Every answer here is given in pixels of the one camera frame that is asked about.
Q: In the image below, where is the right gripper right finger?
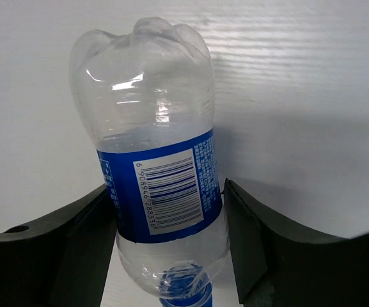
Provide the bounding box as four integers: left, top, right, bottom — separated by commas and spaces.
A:
223, 180, 369, 306

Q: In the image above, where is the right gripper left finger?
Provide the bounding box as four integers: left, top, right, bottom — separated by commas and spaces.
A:
0, 186, 116, 306

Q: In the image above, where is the blue label bottle blue cap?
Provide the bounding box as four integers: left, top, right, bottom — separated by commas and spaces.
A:
69, 17, 229, 306

